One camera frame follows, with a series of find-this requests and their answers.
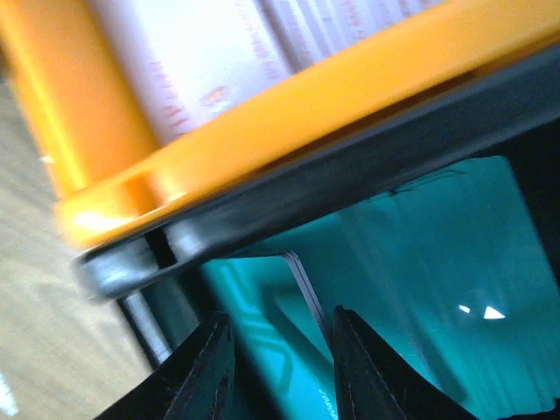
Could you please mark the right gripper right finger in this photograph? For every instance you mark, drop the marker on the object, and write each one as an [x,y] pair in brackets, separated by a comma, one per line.
[372,381]

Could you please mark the yellow bin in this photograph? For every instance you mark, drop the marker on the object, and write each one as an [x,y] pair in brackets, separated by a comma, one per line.
[112,175]

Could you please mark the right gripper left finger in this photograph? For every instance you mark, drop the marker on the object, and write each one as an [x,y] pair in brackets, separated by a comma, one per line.
[194,382]

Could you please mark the teal object in bin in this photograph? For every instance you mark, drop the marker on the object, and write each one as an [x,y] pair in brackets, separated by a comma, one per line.
[450,271]

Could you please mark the black bin with teal item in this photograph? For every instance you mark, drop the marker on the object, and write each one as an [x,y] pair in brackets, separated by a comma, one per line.
[243,253]

